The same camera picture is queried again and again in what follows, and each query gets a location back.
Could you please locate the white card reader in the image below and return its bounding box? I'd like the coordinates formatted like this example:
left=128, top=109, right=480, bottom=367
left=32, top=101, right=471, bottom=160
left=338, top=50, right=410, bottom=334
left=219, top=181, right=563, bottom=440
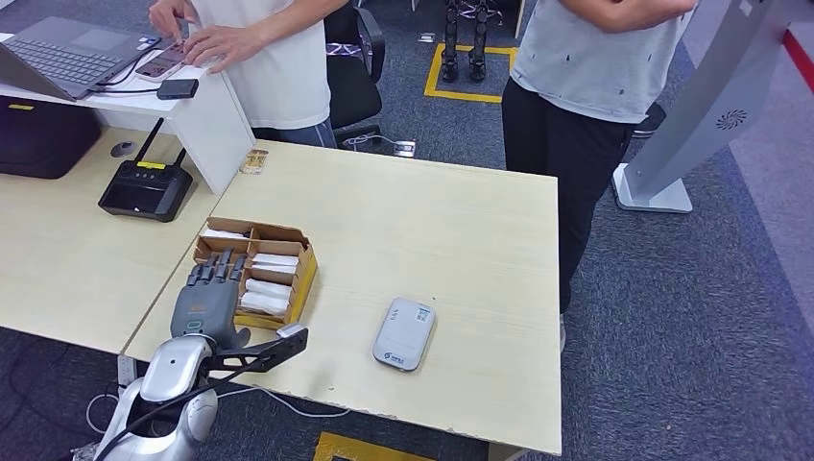
left=371, top=297, right=438, bottom=374

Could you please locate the white cable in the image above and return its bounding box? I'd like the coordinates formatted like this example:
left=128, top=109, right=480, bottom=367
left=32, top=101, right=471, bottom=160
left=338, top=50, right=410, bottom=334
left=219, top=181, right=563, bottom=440
left=85, top=383, right=352, bottom=437
left=342, top=132, right=398, bottom=153

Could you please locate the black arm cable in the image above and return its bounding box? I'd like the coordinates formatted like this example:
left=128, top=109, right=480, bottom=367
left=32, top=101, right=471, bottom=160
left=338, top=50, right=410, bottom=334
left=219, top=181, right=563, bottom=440
left=93, top=367, right=255, bottom=461

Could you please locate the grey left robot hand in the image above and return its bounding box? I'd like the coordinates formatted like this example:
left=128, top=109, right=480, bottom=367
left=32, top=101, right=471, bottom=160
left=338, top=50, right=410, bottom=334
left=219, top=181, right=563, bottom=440
left=169, top=248, right=252, bottom=352

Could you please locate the black camera bracket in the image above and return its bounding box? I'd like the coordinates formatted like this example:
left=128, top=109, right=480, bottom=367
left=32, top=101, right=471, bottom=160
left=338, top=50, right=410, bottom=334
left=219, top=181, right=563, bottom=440
left=206, top=328, right=310, bottom=376

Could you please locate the person's left hand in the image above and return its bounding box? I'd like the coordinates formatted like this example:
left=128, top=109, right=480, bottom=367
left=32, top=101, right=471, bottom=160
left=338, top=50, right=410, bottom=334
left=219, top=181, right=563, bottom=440
left=182, top=25, right=267, bottom=75

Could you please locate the person's right hand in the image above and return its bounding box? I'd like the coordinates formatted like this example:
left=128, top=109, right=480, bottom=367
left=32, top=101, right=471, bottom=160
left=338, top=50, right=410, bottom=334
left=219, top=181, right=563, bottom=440
left=148, top=0, right=204, bottom=44

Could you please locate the black office chair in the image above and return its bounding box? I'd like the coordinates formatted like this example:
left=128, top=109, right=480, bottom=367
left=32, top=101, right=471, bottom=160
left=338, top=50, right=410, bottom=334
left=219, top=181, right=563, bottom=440
left=323, top=0, right=388, bottom=152

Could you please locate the grey laptop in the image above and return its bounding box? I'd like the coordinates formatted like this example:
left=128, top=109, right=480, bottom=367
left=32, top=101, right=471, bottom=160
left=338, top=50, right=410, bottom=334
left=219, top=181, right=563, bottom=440
left=0, top=15, right=160, bottom=103

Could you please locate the pink smartphone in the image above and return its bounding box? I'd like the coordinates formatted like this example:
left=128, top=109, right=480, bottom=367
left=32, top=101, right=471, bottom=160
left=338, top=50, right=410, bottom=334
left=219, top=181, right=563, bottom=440
left=134, top=39, right=192, bottom=84

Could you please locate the person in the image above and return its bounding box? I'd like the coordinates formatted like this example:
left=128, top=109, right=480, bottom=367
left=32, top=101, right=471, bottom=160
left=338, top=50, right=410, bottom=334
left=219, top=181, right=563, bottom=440
left=500, top=0, right=700, bottom=354
left=148, top=0, right=352, bottom=149

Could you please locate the black adapter box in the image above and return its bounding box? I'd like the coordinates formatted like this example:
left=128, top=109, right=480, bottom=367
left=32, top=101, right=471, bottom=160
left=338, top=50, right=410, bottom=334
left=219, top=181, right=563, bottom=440
left=156, top=79, right=201, bottom=101

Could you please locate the black usb cable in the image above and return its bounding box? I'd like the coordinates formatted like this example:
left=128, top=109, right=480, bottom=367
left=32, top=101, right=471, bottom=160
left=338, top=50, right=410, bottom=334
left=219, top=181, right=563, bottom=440
left=87, top=47, right=161, bottom=97

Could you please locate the yellow floor tape marking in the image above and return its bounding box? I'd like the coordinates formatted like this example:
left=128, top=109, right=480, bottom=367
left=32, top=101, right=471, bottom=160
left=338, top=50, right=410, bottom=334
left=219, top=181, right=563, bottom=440
left=423, top=42, right=517, bottom=105
left=313, top=431, right=437, bottom=461

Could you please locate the grey kiosk stand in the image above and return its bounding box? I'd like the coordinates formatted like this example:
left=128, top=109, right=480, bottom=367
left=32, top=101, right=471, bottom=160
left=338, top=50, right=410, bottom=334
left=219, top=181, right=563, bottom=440
left=610, top=0, right=814, bottom=215

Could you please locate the wooden card organizer box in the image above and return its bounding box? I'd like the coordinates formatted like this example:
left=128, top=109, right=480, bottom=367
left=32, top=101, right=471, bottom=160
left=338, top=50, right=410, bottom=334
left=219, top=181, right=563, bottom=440
left=192, top=216, right=320, bottom=332

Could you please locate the black remote controller with antennas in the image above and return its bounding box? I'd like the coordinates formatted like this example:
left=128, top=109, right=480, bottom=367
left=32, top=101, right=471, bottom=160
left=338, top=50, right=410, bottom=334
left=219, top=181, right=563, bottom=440
left=97, top=117, right=194, bottom=224

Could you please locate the black carrying case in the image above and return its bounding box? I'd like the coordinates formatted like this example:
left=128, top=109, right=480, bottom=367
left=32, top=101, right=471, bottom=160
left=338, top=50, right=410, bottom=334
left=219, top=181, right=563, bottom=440
left=0, top=95, right=103, bottom=181

